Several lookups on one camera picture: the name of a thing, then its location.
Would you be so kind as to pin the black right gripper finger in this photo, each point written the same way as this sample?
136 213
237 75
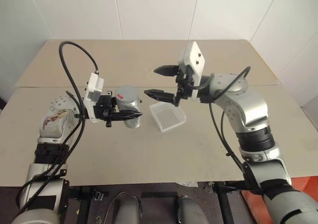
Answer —
166 70
160 95

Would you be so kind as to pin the orange object under table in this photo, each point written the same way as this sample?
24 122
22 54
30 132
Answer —
301 186

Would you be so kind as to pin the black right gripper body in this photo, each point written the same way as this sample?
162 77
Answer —
183 82

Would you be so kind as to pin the clear plastic box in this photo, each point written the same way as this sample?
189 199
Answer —
167 117

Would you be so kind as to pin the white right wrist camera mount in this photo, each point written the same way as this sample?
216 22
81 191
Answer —
195 56

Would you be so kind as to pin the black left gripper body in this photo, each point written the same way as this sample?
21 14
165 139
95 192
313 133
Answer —
105 104

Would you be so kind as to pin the dark rounded grey shape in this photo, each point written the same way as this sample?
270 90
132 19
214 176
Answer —
129 210
191 210

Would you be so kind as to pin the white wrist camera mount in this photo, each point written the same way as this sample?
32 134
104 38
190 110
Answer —
92 95
195 56

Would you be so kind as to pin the silver metal jar with lid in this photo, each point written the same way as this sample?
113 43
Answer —
129 97

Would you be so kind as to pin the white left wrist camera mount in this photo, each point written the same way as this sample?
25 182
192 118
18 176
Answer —
92 95

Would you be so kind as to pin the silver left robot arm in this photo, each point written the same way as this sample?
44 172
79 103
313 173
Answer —
52 127

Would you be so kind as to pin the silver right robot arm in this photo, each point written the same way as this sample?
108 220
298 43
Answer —
251 109

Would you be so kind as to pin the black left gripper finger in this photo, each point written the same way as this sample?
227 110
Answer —
128 115

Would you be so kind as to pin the black table frame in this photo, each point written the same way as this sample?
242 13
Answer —
84 204

